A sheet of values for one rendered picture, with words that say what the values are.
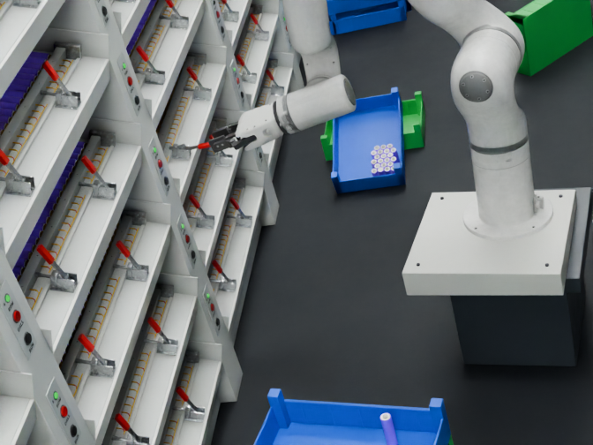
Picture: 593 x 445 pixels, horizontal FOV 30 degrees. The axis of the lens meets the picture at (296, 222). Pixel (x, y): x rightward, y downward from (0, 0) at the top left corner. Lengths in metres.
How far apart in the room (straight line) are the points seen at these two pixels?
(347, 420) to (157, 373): 0.50
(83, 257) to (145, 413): 0.38
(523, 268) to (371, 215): 0.91
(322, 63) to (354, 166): 0.85
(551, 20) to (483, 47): 1.45
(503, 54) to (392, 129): 1.17
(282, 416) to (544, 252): 0.68
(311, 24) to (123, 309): 0.68
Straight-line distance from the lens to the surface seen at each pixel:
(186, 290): 2.41
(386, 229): 3.00
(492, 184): 2.30
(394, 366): 2.58
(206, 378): 2.49
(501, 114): 2.20
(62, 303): 1.84
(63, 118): 1.95
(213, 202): 2.68
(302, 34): 2.28
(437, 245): 2.34
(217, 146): 2.45
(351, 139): 3.30
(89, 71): 2.09
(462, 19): 2.23
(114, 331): 2.06
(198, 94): 2.73
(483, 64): 2.12
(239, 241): 2.87
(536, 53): 3.57
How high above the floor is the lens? 1.72
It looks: 34 degrees down
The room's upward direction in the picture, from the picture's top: 16 degrees counter-clockwise
